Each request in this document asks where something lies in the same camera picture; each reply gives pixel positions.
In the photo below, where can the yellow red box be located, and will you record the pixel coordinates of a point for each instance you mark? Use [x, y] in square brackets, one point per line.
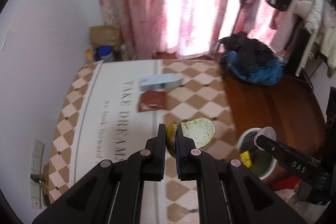
[246, 159]

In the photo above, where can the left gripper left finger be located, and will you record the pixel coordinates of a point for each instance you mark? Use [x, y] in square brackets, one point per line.
[137, 198]

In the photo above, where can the orange cap small bottle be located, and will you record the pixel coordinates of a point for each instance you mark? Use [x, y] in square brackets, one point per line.
[89, 57]

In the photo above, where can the white round trash bin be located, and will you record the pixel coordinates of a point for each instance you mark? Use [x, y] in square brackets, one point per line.
[263, 163]

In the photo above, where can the yellow fruit peel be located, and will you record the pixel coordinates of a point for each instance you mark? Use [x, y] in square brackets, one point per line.
[201, 130]

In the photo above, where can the checkered table cloth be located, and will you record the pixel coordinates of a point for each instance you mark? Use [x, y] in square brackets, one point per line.
[100, 118]

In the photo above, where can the red blanket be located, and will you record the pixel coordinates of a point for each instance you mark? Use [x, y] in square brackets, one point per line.
[288, 183]

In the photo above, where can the hanging clothes on rack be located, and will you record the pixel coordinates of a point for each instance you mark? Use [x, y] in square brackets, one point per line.
[295, 30]

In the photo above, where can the brown paper bag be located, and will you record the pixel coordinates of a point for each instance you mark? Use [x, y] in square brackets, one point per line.
[106, 35]

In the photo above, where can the white wall socket strip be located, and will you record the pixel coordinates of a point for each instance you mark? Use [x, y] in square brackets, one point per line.
[36, 176]

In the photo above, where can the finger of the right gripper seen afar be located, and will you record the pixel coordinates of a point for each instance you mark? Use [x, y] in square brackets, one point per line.
[287, 157]

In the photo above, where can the brown snack packet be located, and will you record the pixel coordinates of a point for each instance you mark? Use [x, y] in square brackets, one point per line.
[152, 100]

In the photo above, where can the clear plastic cup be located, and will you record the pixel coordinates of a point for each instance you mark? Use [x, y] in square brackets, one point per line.
[268, 132]

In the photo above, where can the clear plastic bottle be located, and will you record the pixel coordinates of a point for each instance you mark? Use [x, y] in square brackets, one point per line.
[124, 53]

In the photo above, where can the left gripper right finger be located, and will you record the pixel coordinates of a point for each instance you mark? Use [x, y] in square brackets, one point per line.
[196, 165]

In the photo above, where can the blue black clothes pile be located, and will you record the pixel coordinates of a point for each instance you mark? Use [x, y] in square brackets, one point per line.
[250, 60]

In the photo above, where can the white blue long box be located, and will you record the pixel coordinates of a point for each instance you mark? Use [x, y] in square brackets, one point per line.
[161, 81]

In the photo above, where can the blue lid white jar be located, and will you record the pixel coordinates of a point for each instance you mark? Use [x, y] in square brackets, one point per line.
[106, 53]

